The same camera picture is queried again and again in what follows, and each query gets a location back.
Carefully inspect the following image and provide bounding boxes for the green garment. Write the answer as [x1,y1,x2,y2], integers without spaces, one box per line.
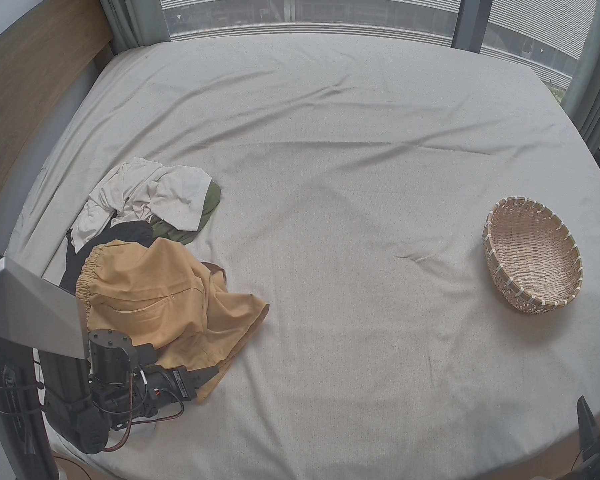
[147,180,222,247]

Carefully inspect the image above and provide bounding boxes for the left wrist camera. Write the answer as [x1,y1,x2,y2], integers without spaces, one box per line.
[128,344,158,369]

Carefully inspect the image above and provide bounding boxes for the tan shorts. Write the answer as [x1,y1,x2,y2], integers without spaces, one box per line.
[76,238,271,405]

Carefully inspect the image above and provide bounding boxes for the white garment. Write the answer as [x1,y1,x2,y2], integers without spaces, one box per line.
[71,158,213,250]

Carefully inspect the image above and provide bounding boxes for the black garment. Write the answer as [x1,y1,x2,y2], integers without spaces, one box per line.
[60,220,156,296]

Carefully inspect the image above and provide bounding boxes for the round woven basket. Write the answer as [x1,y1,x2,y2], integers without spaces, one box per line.
[482,196,584,314]

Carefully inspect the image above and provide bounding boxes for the bed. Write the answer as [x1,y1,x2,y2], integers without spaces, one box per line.
[0,0,600,480]

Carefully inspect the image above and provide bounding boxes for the window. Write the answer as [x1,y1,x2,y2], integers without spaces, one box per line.
[150,0,600,89]

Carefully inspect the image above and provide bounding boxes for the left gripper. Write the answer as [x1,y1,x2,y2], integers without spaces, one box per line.
[145,365,201,404]

